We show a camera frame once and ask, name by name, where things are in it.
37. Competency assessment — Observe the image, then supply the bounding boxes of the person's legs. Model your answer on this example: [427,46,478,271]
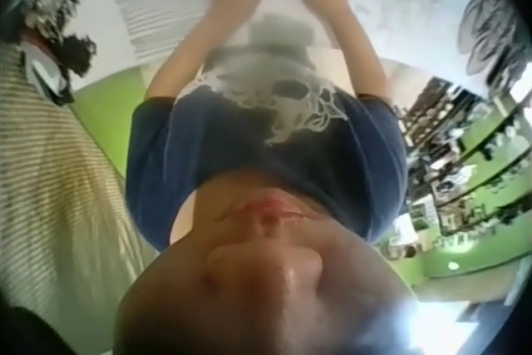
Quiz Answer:
[247,12,318,70]

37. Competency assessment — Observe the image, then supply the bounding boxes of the white crumpled cloth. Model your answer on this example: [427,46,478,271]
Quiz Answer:
[342,0,488,66]

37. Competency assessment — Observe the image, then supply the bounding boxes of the stack of white striped cloths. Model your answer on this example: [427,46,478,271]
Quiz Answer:
[110,0,222,64]

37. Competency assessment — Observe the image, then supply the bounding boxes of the black white patterned cloth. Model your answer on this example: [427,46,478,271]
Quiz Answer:
[458,0,525,78]
[7,0,98,78]

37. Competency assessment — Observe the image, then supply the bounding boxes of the grey folded cloth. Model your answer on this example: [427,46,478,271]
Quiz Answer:
[19,37,76,107]

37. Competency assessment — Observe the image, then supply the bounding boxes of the shelf with goods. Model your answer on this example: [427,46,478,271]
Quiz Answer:
[389,75,532,257]

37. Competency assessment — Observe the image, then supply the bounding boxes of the beige striped fabric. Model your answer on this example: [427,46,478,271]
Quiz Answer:
[0,43,161,325]

